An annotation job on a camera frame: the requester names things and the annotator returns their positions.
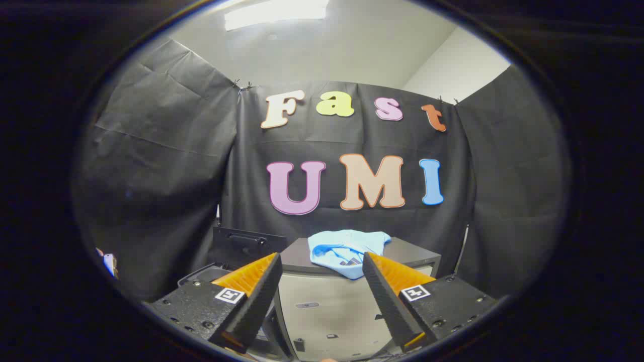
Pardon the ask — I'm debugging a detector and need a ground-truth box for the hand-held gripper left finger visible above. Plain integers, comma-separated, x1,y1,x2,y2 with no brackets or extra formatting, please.
143,252,283,355

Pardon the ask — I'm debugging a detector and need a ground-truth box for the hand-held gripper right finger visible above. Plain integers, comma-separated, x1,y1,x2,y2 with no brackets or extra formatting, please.
362,252,499,352

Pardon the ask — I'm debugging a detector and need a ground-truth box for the black washing machine lid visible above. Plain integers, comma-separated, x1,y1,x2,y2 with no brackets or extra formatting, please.
212,226,288,268

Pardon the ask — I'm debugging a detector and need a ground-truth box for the light blue shirt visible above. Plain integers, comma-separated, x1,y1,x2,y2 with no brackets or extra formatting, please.
308,229,392,280

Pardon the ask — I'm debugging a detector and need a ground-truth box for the grey cabinet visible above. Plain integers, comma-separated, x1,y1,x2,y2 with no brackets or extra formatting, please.
274,236,442,361

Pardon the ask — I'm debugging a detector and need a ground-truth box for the small white object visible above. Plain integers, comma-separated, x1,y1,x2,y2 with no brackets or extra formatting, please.
96,247,120,280

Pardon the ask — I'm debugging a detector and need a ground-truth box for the black backdrop cloth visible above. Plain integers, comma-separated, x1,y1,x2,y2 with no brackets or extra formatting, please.
73,38,572,302

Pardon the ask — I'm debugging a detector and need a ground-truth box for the ceiling light panel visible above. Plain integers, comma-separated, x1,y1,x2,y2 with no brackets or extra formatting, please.
224,0,330,32

